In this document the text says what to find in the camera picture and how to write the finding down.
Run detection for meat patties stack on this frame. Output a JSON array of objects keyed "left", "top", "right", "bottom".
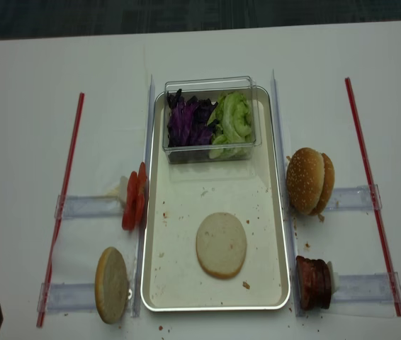
[{"left": 295, "top": 256, "right": 332, "bottom": 311}]

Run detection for green lettuce in box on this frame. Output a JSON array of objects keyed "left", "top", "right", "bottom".
[{"left": 207, "top": 91, "right": 252, "bottom": 145}]

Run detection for sesame bun tops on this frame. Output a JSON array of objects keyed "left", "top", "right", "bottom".
[{"left": 286, "top": 147, "right": 335, "bottom": 215}]

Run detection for clear plastic salad box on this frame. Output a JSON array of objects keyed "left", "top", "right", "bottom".
[{"left": 162, "top": 76, "right": 261, "bottom": 164}]

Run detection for red rail strip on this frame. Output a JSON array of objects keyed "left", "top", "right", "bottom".
[
  {"left": 36, "top": 92, "right": 85, "bottom": 329},
  {"left": 344, "top": 77, "right": 401, "bottom": 317}
]

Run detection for bun bottom on tray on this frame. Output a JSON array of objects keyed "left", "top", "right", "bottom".
[{"left": 196, "top": 212, "right": 247, "bottom": 279}]

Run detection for white patty pusher block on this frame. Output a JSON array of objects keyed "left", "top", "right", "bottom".
[{"left": 327, "top": 261, "right": 339, "bottom": 294}]

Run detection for clear slider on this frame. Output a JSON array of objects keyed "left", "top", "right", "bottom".
[
  {"left": 324, "top": 184, "right": 382, "bottom": 212},
  {"left": 37, "top": 283, "right": 96, "bottom": 313},
  {"left": 55, "top": 195, "right": 123, "bottom": 220},
  {"left": 332, "top": 272, "right": 401, "bottom": 304}
]

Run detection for right red rail strip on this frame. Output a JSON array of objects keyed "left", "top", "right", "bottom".
[{"left": 344, "top": 77, "right": 401, "bottom": 317}]

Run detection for upper right clear slider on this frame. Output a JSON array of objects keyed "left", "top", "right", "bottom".
[{"left": 324, "top": 184, "right": 382, "bottom": 212}]

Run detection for upright bun slice left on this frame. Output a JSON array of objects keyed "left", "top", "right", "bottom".
[{"left": 95, "top": 246, "right": 128, "bottom": 324}]

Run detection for lower left clear slider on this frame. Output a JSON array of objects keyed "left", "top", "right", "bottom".
[{"left": 37, "top": 283, "right": 96, "bottom": 313}]

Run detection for upper left clear slider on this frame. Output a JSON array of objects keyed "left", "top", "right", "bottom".
[{"left": 55, "top": 195, "right": 123, "bottom": 220}]

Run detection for left red rail strip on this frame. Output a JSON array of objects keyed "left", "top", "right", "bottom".
[{"left": 36, "top": 92, "right": 85, "bottom": 329}]

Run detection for white metal tray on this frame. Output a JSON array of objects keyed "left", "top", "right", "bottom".
[{"left": 140, "top": 87, "right": 290, "bottom": 312}]

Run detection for lower right clear slider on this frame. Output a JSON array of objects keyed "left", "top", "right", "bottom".
[{"left": 332, "top": 272, "right": 401, "bottom": 304}]

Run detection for white tomato pusher block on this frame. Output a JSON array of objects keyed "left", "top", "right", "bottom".
[{"left": 118, "top": 176, "right": 128, "bottom": 206}]

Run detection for purple cabbage shreds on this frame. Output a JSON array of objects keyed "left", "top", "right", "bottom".
[{"left": 166, "top": 89, "right": 219, "bottom": 147}]

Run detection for tomato slices stack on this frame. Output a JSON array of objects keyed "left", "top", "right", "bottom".
[{"left": 122, "top": 162, "right": 147, "bottom": 231}]

